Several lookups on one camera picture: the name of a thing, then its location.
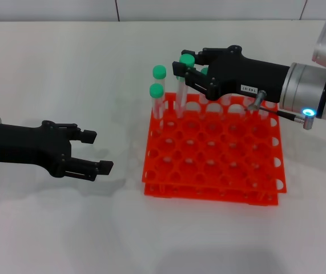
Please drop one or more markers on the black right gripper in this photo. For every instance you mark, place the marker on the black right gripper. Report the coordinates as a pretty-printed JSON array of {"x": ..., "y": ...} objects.
[{"x": 237, "y": 75}]

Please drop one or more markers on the orange test tube rack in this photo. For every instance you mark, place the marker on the orange test tube rack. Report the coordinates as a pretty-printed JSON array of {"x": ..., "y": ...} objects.
[{"x": 208, "y": 160}]

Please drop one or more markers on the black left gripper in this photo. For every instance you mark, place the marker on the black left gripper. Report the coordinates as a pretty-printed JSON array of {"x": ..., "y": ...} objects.
[{"x": 23, "y": 144}]

